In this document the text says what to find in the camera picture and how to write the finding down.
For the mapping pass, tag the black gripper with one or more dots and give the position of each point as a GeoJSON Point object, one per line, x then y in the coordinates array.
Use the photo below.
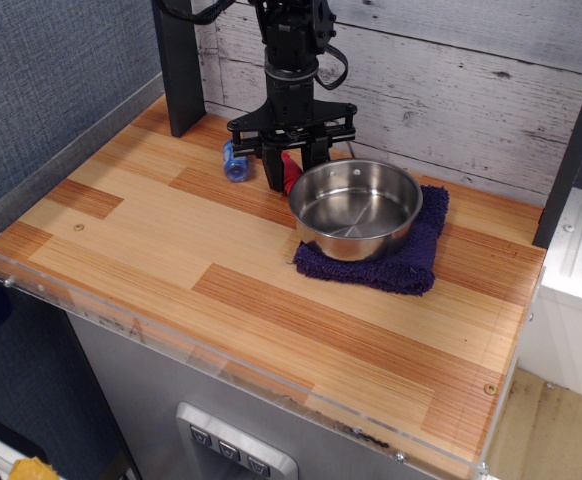
{"type": "Point", "coordinates": [291, 118]}

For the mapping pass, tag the red-handled metal spoon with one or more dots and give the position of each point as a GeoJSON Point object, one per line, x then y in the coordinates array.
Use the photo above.
{"type": "Point", "coordinates": [291, 172]}

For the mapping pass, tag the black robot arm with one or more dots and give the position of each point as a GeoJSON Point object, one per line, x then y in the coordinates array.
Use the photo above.
{"type": "Point", "coordinates": [295, 34]}

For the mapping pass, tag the small blue can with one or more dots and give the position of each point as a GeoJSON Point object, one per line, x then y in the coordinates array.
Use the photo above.
{"type": "Point", "coordinates": [236, 166]}

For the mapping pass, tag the stainless steel pot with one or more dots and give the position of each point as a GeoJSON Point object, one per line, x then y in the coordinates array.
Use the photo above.
{"type": "Point", "coordinates": [355, 209]}

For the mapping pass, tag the purple folded cloth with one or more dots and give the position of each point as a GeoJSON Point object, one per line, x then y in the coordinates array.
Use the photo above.
{"type": "Point", "coordinates": [408, 271]}

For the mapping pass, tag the silver toy fridge cabinet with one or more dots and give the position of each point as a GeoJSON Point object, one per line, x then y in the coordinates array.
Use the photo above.
{"type": "Point", "coordinates": [143, 389]}

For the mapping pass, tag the silver dispenser button panel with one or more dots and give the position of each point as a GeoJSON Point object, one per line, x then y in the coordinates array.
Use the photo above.
{"type": "Point", "coordinates": [232, 444]}

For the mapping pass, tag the white metal side unit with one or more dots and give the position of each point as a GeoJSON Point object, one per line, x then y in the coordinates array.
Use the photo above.
{"type": "Point", "coordinates": [551, 342]}

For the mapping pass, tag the clear acrylic guard rail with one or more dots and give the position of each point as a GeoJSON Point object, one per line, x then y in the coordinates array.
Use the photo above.
{"type": "Point", "coordinates": [148, 239]}

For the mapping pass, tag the black vertical post right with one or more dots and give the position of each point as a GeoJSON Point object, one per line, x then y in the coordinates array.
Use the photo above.
{"type": "Point", "coordinates": [561, 188]}

